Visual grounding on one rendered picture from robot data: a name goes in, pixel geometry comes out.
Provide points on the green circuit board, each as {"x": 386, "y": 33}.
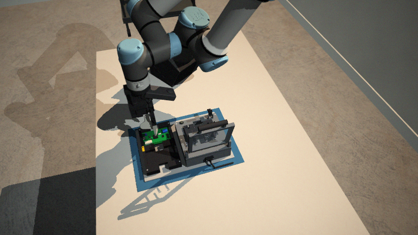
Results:
{"x": 150, "y": 138}

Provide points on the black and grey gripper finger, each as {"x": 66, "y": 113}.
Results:
{"x": 150, "y": 124}

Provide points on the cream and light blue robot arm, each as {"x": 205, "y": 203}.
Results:
{"x": 191, "y": 39}

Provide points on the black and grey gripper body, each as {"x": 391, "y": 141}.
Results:
{"x": 138, "y": 105}

